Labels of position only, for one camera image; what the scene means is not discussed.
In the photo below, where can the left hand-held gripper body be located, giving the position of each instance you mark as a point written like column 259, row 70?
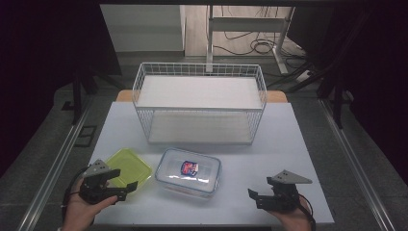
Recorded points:
column 91, row 191

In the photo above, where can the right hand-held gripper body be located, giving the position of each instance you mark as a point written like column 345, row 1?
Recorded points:
column 285, row 195

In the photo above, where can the green plastic container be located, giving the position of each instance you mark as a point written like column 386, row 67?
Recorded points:
column 131, row 165

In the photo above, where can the person's right hand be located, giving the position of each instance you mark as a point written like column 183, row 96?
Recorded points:
column 296, row 219

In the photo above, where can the person's left hand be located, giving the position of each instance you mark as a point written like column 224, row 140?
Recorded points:
column 77, row 213

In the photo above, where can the clear container with blue-rimmed lid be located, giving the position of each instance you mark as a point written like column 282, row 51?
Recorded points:
column 179, row 179

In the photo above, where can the wooden table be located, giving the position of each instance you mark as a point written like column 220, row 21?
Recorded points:
column 123, row 96

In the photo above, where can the black metal stand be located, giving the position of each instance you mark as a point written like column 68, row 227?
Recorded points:
column 336, row 96
column 77, row 96

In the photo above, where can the white power strip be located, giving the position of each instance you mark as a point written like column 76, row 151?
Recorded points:
column 304, row 76

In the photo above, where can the grey cabinet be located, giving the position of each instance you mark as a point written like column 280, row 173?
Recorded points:
column 141, row 29

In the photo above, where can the black floor bracket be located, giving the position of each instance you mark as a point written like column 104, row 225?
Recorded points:
column 86, row 136

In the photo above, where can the aluminium rail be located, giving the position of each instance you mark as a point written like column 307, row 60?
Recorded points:
column 356, row 163
column 54, row 163

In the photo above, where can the white metal desk frame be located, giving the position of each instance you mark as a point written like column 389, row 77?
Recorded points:
column 247, row 24

